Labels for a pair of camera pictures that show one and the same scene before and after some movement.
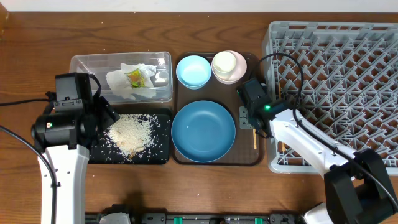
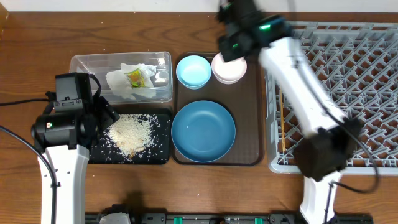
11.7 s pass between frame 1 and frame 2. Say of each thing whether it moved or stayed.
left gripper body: stayed
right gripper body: moved
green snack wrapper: stayed
